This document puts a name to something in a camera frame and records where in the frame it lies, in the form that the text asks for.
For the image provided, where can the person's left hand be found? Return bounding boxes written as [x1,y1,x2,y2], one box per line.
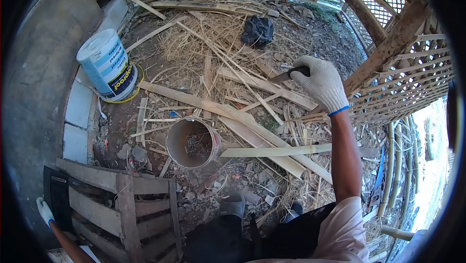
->
[36,196,55,227]

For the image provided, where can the person's right hand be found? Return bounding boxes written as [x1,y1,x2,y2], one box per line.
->
[290,56,350,117]

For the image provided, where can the person's right fingers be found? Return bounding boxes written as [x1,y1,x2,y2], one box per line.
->
[290,67,312,90]

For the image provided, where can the black handled knife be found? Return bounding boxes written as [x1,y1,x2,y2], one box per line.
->
[268,66,311,84]

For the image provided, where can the black plastic crate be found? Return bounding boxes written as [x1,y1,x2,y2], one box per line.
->
[43,165,74,233]

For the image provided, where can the short split bamboo plank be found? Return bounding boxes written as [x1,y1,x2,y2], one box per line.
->
[217,67,318,112]

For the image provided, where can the black plastic bag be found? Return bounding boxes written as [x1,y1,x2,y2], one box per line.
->
[241,15,274,48]

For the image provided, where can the grey concrete block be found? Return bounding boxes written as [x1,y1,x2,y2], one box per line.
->
[62,123,89,165]
[95,0,129,35]
[64,78,95,130]

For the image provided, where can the pale green bamboo slat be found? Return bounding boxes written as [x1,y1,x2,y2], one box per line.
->
[220,143,333,158]

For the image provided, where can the wide split bamboo plank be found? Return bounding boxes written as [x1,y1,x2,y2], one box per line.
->
[218,115,307,179]

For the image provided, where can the weathered wooden pallet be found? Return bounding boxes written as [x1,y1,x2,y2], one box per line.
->
[55,158,183,263]

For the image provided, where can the long split bamboo plank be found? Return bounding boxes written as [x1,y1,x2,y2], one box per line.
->
[137,81,334,185]

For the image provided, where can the wood framed bamboo lattice panel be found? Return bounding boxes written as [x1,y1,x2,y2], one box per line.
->
[291,0,456,130]

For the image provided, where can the pile of dry bamboo shavings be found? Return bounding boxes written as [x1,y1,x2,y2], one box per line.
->
[157,10,257,82]

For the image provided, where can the curved bamboo slat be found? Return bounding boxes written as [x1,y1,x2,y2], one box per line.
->
[149,0,263,16]

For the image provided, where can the pile of nails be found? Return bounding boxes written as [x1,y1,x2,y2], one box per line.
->
[184,134,213,158]

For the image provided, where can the rusty round metal can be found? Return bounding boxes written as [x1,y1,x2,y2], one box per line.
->
[166,117,222,170]

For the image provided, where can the row of bamboo poles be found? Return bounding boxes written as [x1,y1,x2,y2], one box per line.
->
[377,115,420,227]

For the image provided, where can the white and blue paint bucket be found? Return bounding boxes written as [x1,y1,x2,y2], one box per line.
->
[76,28,139,103]

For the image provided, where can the person's body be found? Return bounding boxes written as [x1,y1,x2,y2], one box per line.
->
[251,196,370,263]

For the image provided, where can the person's legs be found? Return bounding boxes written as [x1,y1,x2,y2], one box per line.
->
[182,193,337,263]

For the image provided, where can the thick bamboo pole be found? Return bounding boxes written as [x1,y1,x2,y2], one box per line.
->
[380,224,416,242]

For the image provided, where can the blue handled saw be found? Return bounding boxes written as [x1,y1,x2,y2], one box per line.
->
[367,147,386,209]

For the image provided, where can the yellow ring lid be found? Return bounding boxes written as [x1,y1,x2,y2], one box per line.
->
[100,62,145,104]

